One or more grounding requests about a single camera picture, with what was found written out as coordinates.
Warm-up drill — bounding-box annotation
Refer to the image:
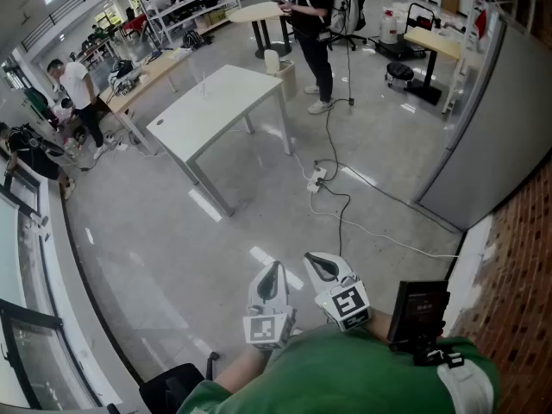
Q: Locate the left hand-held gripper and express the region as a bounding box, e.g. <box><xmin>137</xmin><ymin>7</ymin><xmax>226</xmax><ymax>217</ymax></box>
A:
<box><xmin>241</xmin><ymin>260</ymin><xmax>303</xmax><ymax>351</ymax></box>

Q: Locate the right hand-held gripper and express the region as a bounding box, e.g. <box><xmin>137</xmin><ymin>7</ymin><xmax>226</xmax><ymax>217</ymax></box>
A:
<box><xmin>304</xmin><ymin>251</ymin><xmax>373</xmax><ymax>334</ymax></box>

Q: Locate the person's left forearm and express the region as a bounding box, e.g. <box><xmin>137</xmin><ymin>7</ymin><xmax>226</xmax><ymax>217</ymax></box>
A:
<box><xmin>213</xmin><ymin>345</ymin><xmax>277</xmax><ymax>395</ymax></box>

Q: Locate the person's right forearm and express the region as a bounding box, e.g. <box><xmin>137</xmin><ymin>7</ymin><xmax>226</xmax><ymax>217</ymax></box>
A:
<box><xmin>367</xmin><ymin>308</ymin><xmax>396</xmax><ymax>344</ymax></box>

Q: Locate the black chest-mounted screen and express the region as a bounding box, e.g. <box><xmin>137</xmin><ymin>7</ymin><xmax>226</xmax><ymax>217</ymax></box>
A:
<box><xmin>386</xmin><ymin>279</ymin><xmax>451</xmax><ymax>345</ymax></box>

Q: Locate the white power strip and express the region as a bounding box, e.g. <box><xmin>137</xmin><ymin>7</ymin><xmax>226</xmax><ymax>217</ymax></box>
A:
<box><xmin>306</xmin><ymin>166</ymin><xmax>329</xmax><ymax>194</ymax></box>

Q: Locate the person's green shirt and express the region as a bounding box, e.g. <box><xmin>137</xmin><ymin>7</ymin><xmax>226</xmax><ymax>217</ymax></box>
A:
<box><xmin>176</xmin><ymin>323</ymin><xmax>501</xmax><ymax>414</ymax></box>

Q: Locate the black office chair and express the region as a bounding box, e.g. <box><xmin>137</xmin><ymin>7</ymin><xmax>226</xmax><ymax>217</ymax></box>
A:
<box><xmin>329</xmin><ymin>26</ymin><xmax>368</xmax><ymax>53</ymax></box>
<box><xmin>138</xmin><ymin>350</ymin><xmax>221</xmax><ymax>414</ymax></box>

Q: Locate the white table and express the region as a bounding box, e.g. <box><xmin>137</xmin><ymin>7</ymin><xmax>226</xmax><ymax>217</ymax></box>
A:
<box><xmin>146</xmin><ymin>64</ymin><xmax>295</xmax><ymax>217</ymax></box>

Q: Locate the beige trash bin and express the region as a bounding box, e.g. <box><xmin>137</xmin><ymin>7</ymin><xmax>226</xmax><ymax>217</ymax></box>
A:
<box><xmin>278</xmin><ymin>60</ymin><xmax>298</xmax><ymax>101</ymax></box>

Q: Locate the gray partition panel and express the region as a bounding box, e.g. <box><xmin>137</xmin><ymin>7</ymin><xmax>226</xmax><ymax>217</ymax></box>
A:
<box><xmin>414</xmin><ymin>10</ymin><xmax>552</xmax><ymax>233</ymax></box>

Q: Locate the black rolling stool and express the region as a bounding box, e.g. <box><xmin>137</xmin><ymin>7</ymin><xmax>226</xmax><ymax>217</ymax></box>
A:
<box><xmin>385</xmin><ymin>61</ymin><xmax>416</xmax><ymax>90</ymax></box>

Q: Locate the cream chair back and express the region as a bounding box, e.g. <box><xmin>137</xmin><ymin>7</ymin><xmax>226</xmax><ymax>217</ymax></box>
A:
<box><xmin>263</xmin><ymin>49</ymin><xmax>282</xmax><ymax>77</ymax></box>

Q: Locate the black platform cart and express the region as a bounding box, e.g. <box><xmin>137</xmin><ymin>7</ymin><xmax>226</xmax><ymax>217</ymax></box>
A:
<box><xmin>368</xmin><ymin>2</ymin><xmax>437</xmax><ymax>62</ymax></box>

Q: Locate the clear water bottle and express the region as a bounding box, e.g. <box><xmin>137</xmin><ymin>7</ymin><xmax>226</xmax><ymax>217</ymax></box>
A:
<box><xmin>63</xmin><ymin>137</ymin><xmax>85</xmax><ymax>162</ymax></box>

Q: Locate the black framed window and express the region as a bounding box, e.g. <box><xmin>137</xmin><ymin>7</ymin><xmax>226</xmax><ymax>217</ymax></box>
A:
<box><xmin>0</xmin><ymin>153</ymin><xmax>101</xmax><ymax>411</ymax></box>

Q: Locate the wooden desk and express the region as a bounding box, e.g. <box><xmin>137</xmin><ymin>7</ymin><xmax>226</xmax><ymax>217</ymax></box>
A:
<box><xmin>98</xmin><ymin>47</ymin><xmax>195</xmax><ymax>154</ymax></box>

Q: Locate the square wooden table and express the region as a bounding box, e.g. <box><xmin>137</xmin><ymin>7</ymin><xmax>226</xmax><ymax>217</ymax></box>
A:
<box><xmin>403</xmin><ymin>26</ymin><xmax>465</xmax><ymax>105</ymax></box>

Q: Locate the white plastic jug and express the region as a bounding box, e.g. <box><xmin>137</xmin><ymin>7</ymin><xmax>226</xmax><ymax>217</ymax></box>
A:
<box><xmin>379</xmin><ymin>9</ymin><xmax>398</xmax><ymax>45</ymax></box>

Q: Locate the bag with equipment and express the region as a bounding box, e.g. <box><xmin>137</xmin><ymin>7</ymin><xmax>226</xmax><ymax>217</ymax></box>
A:
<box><xmin>107</xmin><ymin>60</ymin><xmax>144</xmax><ymax>97</ymax></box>

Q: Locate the round wooden table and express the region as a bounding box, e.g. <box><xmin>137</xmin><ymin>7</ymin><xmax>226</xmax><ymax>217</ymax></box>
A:
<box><xmin>227</xmin><ymin>1</ymin><xmax>295</xmax><ymax>60</ymax></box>

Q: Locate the white metal rack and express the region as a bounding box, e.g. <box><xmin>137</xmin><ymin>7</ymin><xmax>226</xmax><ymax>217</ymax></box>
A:
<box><xmin>442</xmin><ymin>0</ymin><xmax>540</xmax><ymax>116</ymax></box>

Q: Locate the white shelf unit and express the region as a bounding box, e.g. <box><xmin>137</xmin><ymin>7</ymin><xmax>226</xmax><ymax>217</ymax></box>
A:
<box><xmin>133</xmin><ymin>0</ymin><xmax>242</xmax><ymax>47</ymax></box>

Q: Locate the black railing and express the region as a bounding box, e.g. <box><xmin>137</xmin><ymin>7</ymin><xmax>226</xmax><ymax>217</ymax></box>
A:
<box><xmin>20</xmin><ymin>0</ymin><xmax>144</xmax><ymax>52</ymax></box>

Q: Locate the black floor cable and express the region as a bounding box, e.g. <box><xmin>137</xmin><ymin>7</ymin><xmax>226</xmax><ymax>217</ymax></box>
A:
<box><xmin>313</xmin><ymin>96</ymin><xmax>356</xmax><ymax>258</ymax></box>

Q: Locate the white shoulder strap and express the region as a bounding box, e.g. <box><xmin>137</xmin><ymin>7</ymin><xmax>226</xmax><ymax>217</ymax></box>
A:
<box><xmin>436</xmin><ymin>361</ymin><xmax>495</xmax><ymax>414</ymax></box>

